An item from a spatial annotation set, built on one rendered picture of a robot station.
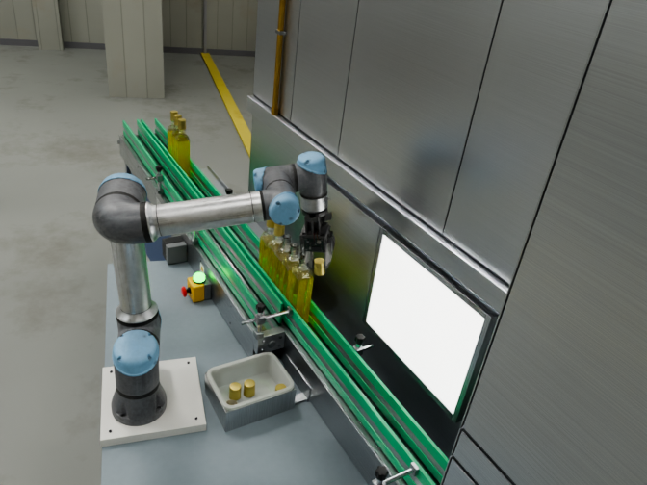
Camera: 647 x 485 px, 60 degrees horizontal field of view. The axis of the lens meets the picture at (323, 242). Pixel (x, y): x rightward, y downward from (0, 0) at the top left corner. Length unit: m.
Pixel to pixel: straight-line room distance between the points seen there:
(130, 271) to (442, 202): 0.83
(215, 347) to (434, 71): 1.14
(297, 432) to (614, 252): 1.23
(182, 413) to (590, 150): 1.35
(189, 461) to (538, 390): 1.09
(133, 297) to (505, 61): 1.10
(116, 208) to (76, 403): 1.64
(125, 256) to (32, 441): 1.40
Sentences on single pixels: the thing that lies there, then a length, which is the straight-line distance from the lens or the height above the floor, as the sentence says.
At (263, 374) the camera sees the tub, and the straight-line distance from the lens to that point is 1.84.
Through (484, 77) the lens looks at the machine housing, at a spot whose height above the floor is 1.79.
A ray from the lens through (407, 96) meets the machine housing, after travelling 1.47.
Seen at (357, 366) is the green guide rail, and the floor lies 0.94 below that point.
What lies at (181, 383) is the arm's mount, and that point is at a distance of 1.80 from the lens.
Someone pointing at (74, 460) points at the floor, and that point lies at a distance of 2.68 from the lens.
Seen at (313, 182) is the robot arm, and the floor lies 1.44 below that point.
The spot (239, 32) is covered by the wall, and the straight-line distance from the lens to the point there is 8.97.
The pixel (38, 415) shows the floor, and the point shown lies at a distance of 2.88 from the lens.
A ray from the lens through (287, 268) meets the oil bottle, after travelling 1.78.
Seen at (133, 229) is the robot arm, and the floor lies 1.38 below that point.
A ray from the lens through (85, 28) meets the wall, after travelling 8.87.
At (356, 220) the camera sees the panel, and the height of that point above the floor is 1.28.
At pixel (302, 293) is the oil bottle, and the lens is 1.77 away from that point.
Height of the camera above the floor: 2.05
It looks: 31 degrees down
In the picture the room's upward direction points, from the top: 8 degrees clockwise
